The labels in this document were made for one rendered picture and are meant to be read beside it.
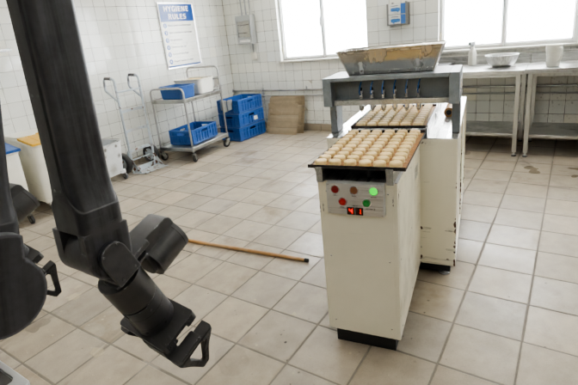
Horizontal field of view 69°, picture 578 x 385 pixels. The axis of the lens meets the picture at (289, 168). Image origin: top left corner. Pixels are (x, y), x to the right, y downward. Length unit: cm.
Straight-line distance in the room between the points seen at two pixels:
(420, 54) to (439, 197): 77
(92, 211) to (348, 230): 144
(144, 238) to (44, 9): 29
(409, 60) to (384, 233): 98
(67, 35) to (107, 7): 528
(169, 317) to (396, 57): 195
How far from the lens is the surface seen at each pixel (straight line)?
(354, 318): 210
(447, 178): 243
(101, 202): 54
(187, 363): 66
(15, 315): 50
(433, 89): 240
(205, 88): 578
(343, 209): 179
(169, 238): 62
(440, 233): 256
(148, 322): 64
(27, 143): 456
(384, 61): 239
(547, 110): 556
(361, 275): 196
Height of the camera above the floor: 144
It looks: 18 degrees down
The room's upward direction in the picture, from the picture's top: 6 degrees counter-clockwise
